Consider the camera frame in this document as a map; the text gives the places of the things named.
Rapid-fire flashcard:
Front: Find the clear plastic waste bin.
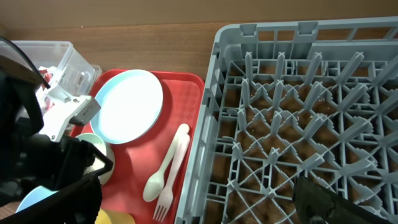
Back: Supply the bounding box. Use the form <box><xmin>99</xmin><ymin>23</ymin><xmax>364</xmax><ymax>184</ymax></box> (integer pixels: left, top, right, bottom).
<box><xmin>13</xmin><ymin>40</ymin><xmax>102</xmax><ymax>95</ymax></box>

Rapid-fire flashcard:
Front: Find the white plastic spoon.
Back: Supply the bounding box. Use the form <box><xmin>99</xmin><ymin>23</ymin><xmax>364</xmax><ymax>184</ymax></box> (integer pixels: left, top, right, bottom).
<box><xmin>142</xmin><ymin>123</ymin><xmax>190</xmax><ymax>202</ymax></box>

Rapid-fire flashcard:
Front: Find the light blue bowl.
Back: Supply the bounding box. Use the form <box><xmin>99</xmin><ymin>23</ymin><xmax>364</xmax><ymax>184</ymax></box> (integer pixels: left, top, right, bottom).
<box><xmin>16</xmin><ymin>186</ymin><xmax>57</xmax><ymax>213</ymax></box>

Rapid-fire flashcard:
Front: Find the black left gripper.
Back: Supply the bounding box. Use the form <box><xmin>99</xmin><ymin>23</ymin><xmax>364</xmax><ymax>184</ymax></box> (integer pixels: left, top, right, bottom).
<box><xmin>18</xmin><ymin>134</ymin><xmax>113</xmax><ymax>190</ymax></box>

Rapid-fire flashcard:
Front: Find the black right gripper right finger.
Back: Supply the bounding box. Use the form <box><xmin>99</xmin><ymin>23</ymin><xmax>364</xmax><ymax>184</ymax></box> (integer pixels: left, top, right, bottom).
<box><xmin>292</xmin><ymin>176</ymin><xmax>390</xmax><ymax>224</ymax></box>

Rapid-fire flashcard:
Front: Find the red strawberry snack wrapper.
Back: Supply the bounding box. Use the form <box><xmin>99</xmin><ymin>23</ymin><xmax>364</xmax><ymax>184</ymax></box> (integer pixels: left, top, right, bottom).
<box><xmin>40</xmin><ymin>69</ymin><xmax>53</xmax><ymax>111</ymax></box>

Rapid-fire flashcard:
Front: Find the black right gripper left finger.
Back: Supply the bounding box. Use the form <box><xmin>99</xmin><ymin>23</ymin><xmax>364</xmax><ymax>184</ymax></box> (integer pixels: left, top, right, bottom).
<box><xmin>1</xmin><ymin>176</ymin><xmax>102</xmax><ymax>224</ymax></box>

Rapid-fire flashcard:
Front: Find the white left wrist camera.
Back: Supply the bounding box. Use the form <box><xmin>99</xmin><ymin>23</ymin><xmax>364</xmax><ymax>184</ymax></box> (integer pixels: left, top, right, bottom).
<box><xmin>39</xmin><ymin>84</ymin><xmax>101</xmax><ymax>142</ymax></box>

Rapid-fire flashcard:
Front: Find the green bowl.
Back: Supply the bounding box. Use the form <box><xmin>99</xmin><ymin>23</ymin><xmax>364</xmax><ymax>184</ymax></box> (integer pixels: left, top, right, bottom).
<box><xmin>76</xmin><ymin>133</ymin><xmax>116</xmax><ymax>185</ymax></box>

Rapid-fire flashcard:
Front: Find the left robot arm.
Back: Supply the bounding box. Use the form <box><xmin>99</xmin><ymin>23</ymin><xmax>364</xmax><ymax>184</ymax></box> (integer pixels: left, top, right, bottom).
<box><xmin>1</xmin><ymin>37</ymin><xmax>113</xmax><ymax>205</ymax></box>

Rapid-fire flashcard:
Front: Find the pink plastic fork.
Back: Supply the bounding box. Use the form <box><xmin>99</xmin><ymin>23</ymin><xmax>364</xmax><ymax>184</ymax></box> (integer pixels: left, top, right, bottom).
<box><xmin>153</xmin><ymin>134</ymin><xmax>190</xmax><ymax>222</ymax></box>

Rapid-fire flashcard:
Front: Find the grey dishwasher rack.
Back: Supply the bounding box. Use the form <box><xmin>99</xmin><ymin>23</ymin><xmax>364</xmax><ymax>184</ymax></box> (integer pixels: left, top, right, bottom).
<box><xmin>172</xmin><ymin>17</ymin><xmax>397</xmax><ymax>223</ymax></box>

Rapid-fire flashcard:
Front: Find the light blue plate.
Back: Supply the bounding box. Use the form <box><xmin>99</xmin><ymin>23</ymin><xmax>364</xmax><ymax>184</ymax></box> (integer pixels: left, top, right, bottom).
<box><xmin>90</xmin><ymin>69</ymin><xmax>164</xmax><ymax>144</ymax></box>

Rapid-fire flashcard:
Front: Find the yellow plastic cup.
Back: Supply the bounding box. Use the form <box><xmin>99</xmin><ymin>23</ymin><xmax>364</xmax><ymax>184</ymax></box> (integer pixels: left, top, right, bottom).
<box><xmin>95</xmin><ymin>209</ymin><xmax>136</xmax><ymax>224</ymax></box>

